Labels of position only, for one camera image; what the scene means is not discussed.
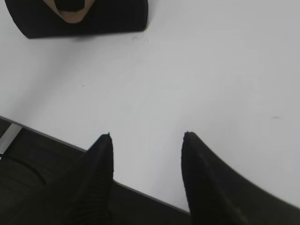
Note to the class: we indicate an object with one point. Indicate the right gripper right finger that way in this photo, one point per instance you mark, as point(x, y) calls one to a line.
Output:
point(218, 195)

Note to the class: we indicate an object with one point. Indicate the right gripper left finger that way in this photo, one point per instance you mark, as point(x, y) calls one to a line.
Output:
point(81, 196)

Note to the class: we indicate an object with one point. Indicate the black bag with tan handles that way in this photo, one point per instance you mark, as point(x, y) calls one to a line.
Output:
point(71, 18)

